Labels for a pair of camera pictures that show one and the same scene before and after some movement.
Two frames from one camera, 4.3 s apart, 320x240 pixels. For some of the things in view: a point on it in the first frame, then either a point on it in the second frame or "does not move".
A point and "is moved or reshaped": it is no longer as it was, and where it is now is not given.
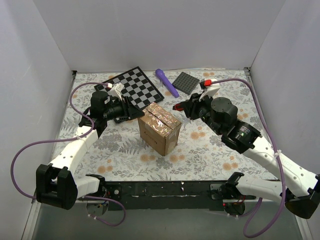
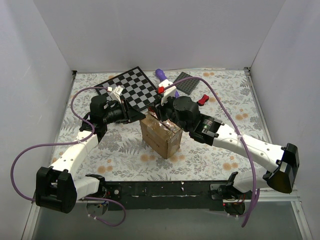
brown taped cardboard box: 159,129 is moved or reshaped
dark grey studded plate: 186,83 does not move
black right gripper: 191,108 -> 162,110
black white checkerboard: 137,88 does not move
